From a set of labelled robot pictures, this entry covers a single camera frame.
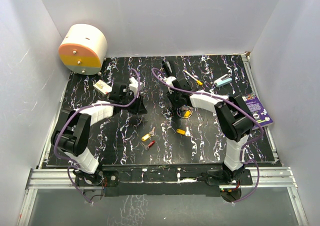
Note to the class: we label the purple booklet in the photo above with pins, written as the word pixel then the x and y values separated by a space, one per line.
pixel 259 113

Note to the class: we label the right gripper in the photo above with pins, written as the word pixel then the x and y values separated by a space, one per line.
pixel 171 97

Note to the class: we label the round pastel drawer box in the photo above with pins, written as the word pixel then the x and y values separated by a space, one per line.
pixel 83 49

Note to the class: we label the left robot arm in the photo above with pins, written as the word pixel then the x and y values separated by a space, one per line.
pixel 72 130

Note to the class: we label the metal keyring with keys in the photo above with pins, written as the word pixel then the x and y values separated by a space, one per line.
pixel 181 111

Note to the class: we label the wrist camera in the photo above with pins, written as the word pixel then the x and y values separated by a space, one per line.
pixel 169 81
pixel 135 86

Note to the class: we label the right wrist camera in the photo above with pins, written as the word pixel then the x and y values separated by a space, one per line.
pixel 169 81

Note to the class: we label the small white card box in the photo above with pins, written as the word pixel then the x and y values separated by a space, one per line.
pixel 102 87

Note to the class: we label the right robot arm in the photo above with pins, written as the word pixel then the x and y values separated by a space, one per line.
pixel 233 116

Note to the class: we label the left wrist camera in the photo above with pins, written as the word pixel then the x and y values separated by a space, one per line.
pixel 135 86

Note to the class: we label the black folding tool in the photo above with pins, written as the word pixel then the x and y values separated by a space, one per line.
pixel 169 68

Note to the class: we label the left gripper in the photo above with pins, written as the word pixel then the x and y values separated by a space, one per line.
pixel 139 108

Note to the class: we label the white pen yellow cap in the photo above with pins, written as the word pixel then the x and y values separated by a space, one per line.
pixel 193 77

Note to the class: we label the red headed key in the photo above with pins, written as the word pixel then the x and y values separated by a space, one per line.
pixel 148 145

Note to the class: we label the black base bar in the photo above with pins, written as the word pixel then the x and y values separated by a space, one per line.
pixel 211 180

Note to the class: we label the aluminium frame rail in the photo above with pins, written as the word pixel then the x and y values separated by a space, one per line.
pixel 264 177

